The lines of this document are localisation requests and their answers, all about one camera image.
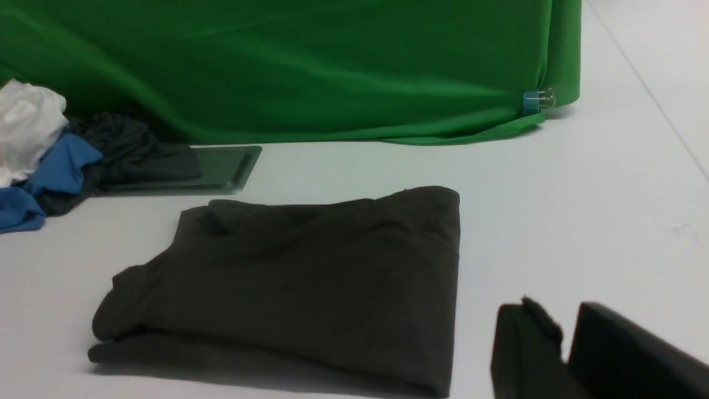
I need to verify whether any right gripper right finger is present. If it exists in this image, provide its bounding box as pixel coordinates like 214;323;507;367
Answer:
568;301;708;398

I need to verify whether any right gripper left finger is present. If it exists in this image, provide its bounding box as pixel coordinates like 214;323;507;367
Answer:
490;297;588;398

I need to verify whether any metal table cable hatch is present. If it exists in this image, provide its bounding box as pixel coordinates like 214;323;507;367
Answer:
96;146;263;197

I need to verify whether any green backdrop cloth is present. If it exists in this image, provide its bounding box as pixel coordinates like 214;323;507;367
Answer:
1;1;583;146

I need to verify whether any dark gray long-sleeve shirt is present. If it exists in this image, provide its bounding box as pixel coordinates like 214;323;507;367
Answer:
87;186;461;397

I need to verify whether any white crumpled shirt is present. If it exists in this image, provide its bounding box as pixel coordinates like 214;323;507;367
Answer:
1;79;68;188

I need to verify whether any blue crumpled shirt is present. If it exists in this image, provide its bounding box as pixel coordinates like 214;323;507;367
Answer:
1;133;103;233

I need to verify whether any blue binder clip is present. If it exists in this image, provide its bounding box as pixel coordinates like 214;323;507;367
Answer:
522;88;556;116

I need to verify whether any dark teal crumpled shirt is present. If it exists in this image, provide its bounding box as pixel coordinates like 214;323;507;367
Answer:
37;112;202;217

